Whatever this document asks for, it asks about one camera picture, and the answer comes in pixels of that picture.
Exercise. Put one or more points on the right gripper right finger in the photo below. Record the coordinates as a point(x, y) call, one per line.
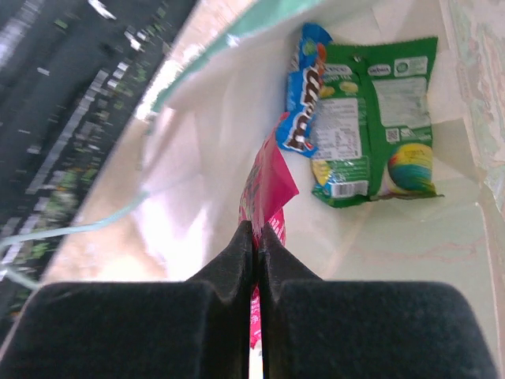
point(313, 328)

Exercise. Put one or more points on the blue small snack packet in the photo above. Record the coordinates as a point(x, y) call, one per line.
point(304, 84)

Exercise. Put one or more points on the green patterned paper bag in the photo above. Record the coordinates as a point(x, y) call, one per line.
point(168, 201)

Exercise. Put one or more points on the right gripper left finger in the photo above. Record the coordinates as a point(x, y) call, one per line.
point(198, 328)

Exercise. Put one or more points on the red snack packet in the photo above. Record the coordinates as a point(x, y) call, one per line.
point(268, 185)

